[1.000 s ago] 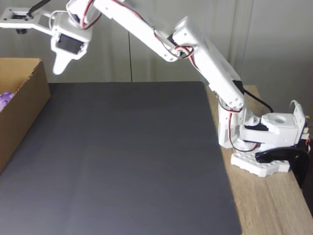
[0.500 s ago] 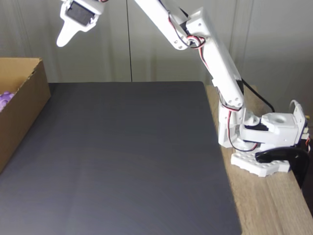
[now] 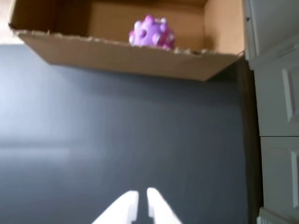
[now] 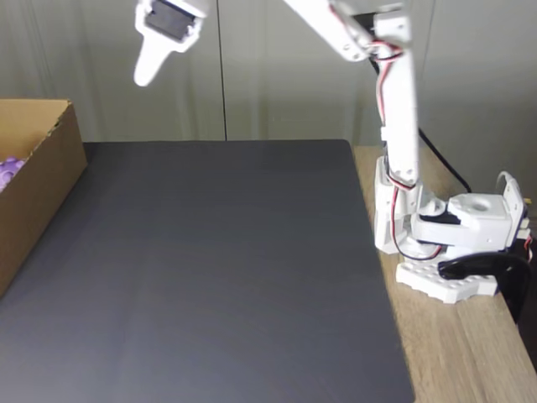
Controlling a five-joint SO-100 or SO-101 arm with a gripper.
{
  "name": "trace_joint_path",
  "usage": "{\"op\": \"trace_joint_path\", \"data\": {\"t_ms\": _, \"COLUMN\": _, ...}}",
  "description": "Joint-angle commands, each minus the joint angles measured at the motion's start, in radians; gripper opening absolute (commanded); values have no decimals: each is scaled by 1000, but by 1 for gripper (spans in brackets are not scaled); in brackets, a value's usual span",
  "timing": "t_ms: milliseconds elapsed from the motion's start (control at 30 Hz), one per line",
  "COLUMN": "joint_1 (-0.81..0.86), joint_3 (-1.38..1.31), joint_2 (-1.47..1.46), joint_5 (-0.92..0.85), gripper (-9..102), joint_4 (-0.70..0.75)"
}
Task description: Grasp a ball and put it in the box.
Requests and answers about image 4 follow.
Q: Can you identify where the pink purple bumpy ball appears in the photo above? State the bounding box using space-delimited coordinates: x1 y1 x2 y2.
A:
0 155 28 194

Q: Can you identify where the brown cardboard box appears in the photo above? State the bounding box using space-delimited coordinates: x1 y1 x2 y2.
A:
0 99 89 298

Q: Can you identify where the dark grey table mat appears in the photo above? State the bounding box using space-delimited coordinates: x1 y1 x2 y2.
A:
0 139 416 403

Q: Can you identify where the black table clamp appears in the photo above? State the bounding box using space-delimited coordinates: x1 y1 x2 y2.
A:
437 251 534 324

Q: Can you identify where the black camera cable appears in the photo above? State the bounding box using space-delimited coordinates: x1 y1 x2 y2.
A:
417 127 472 193

